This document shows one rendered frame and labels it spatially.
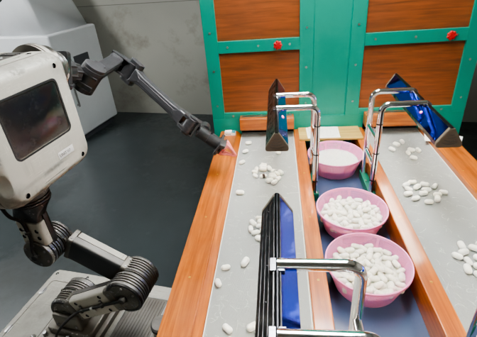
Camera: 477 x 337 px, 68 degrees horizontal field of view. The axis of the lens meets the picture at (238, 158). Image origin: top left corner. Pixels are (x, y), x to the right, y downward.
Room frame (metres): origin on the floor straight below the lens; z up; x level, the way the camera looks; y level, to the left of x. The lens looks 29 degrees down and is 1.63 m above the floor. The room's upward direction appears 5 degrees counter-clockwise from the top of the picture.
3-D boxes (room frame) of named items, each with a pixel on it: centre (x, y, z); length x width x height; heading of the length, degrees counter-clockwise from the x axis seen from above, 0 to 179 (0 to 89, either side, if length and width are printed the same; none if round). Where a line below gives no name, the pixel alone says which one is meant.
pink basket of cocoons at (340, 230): (1.08, -0.42, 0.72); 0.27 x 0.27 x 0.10
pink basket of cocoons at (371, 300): (0.81, -0.38, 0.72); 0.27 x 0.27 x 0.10
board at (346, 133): (1.74, -0.51, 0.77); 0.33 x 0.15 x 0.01; 82
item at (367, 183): (1.32, -0.65, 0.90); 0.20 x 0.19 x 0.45; 172
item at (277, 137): (1.39, -0.18, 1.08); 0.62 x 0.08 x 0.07; 172
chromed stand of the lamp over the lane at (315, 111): (1.37, -0.26, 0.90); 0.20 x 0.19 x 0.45; 172
